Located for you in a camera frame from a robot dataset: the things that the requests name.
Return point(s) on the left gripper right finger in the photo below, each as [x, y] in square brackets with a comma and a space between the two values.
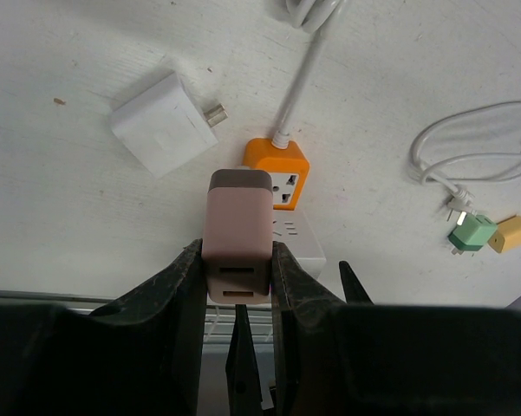
[339, 358]

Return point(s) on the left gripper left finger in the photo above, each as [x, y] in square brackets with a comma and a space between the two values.
[139, 354]

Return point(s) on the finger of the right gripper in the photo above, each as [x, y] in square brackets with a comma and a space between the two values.
[352, 288]
[243, 383]

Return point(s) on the pink brown charger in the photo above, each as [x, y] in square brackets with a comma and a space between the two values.
[238, 236]

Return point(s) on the white charger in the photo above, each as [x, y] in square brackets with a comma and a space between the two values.
[164, 127]

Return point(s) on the white cube socket adapter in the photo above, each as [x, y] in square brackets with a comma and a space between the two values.
[293, 229]

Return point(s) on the orange power strip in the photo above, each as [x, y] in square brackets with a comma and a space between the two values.
[288, 168]

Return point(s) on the green charger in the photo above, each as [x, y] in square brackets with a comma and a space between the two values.
[471, 233]

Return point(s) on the yellow charger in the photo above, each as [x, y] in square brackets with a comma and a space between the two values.
[507, 235]

